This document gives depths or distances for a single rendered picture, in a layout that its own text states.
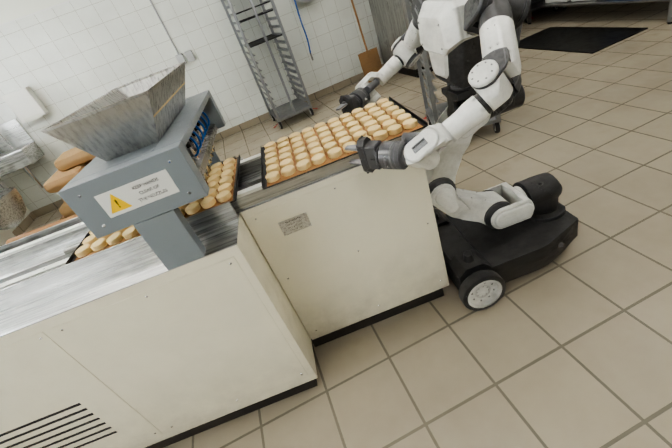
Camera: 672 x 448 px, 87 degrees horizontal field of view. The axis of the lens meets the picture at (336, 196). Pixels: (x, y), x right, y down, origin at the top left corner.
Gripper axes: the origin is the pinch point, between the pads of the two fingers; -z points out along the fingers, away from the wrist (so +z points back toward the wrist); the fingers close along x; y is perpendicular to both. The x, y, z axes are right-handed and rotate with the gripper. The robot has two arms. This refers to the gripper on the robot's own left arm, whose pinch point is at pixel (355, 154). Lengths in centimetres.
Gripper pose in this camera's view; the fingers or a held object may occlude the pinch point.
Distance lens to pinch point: 117.5
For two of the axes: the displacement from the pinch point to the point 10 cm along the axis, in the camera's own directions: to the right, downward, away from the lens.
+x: -3.0, -8.1, -5.0
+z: 8.0, 0.7, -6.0
